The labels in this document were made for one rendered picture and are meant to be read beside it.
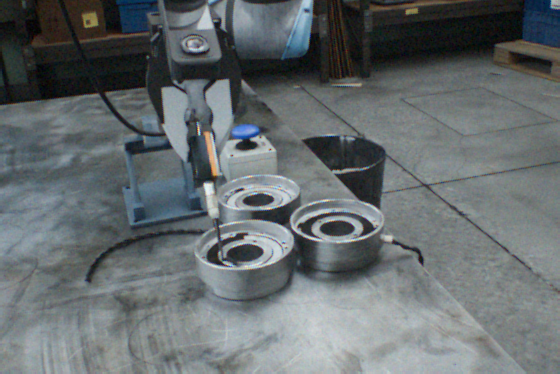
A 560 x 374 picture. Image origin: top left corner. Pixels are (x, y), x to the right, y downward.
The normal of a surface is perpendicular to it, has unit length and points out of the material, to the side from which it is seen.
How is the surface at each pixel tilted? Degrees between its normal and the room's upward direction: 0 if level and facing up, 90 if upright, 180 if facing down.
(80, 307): 0
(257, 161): 90
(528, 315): 0
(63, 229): 0
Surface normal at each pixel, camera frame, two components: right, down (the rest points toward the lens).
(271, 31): -0.12, 0.53
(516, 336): -0.06, -0.93
